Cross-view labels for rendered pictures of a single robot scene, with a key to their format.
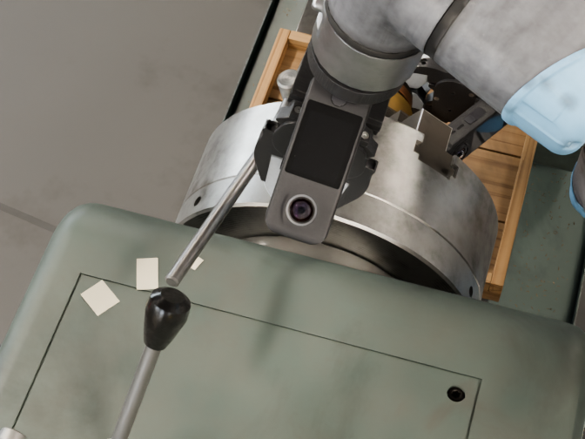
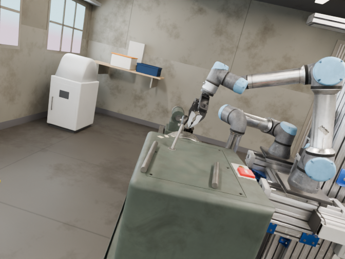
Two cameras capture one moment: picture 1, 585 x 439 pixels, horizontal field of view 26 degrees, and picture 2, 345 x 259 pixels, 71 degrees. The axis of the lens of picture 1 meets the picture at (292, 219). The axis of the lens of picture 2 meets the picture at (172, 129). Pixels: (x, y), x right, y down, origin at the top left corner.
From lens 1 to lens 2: 0.96 m
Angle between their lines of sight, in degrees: 45
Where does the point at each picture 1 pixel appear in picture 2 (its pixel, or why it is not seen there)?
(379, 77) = (213, 89)
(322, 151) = (205, 100)
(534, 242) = not seen: hidden behind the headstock
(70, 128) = (80, 209)
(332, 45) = (208, 84)
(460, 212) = not seen: hidden behind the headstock
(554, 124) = (241, 84)
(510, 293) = not seen: hidden behind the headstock
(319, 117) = (204, 97)
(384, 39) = (216, 81)
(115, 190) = (90, 220)
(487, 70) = (232, 79)
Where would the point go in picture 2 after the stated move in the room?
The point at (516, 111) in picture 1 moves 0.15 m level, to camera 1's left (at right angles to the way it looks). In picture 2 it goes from (236, 84) to (208, 77)
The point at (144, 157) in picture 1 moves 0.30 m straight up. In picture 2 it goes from (96, 215) to (101, 189)
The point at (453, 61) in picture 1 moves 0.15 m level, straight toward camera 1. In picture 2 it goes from (227, 79) to (237, 83)
